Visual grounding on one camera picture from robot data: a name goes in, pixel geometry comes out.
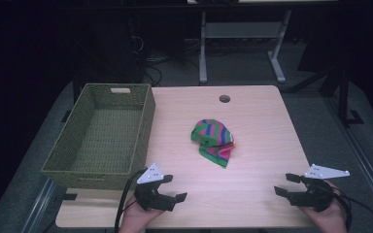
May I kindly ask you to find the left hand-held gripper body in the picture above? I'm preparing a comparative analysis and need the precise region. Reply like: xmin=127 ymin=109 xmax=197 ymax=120
xmin=133 ymin=162 xmax=178 ymax=213

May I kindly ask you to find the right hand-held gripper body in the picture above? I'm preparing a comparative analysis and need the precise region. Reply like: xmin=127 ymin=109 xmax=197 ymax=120
xmin=288 ymin=163 xmax=351 ymax=213

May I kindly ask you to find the striped colourful cloth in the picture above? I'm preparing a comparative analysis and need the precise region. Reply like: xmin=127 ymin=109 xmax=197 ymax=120
xmin=190 ymin=118 xmax=236 ymax=169

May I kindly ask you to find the green woven basket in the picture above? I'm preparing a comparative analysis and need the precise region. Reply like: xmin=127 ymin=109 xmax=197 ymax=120
xmin=41 ymin=83 xmax=156 ymax=191

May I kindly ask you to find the person's left hand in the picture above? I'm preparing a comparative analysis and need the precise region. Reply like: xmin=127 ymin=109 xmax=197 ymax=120
xmin=119 ymin=194 xmax=163 ymax=233

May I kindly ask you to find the person's right hand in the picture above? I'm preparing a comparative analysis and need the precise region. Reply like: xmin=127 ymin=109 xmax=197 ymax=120
xmin=299 ymin=180 xmax=349 ymax=233

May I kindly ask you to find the black metal stand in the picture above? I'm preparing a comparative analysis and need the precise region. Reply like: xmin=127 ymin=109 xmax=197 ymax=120
xmin=283 ymin=62 xmax=365 ymax=127

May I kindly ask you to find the black cable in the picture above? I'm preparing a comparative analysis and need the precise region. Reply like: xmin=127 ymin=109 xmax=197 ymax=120
xmin=328 ymin=183 xmax=373 ymax=232
xmin=114 ymin=169 xmax=148 ymax=233

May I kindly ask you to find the bundle of floor cables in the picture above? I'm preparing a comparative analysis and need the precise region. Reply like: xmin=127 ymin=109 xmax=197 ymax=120
xmin=129 ymin=35 xmax=202 ymax=87

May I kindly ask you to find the grey metal table frame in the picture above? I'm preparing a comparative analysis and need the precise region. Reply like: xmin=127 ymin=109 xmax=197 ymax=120
xmin=198 ymin=9 xmax=293 ymax=84

